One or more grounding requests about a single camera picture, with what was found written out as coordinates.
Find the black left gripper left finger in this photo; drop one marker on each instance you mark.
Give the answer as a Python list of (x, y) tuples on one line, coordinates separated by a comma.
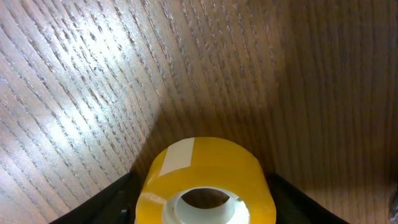
[(115, 204)]

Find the yellow adhesive tape roll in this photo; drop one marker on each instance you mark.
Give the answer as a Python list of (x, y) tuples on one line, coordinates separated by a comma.
[(205, 163)]

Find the black ballpoint pen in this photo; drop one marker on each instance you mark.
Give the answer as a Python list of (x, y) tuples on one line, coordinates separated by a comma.
[(393, 207)]

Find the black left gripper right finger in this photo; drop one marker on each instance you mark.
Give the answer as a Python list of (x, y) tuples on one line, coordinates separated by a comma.
[(295, 207)]

